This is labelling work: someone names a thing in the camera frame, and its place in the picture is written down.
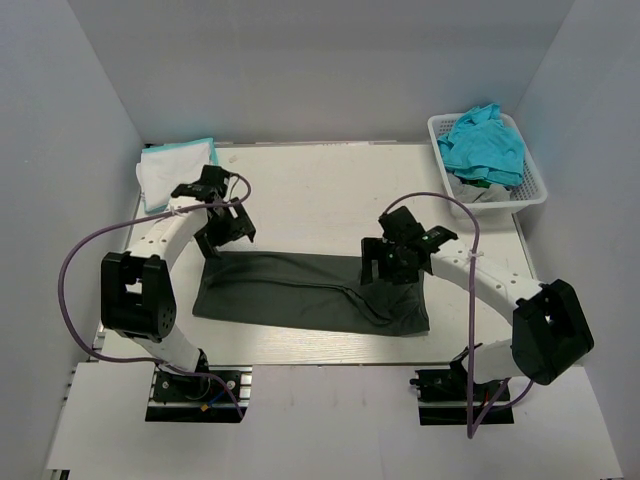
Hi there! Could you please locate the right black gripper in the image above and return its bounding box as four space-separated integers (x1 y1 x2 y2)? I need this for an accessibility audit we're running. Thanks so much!
361 237 420 286

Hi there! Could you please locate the dark grey t shirt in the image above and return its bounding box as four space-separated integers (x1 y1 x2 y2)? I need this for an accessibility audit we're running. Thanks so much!
192 251 430 337

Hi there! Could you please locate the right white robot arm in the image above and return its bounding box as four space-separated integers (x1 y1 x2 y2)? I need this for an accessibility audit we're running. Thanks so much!
361 207 595 399

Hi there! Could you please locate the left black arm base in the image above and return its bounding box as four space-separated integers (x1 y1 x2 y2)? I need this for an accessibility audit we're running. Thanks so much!
145 366 252 424

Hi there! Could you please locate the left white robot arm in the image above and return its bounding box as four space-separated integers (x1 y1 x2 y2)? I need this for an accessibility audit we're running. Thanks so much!
101 165 256 399

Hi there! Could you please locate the folded turquoise t shirt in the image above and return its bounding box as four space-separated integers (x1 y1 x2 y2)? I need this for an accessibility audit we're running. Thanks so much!
141 137 221 217

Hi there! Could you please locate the grey garment in basket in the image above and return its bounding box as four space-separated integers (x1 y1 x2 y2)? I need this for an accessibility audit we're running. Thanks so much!
447 173 510 203

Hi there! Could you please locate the turquoise t shirt in basket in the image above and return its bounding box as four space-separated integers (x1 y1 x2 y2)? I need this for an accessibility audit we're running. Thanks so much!
437 103 525 188

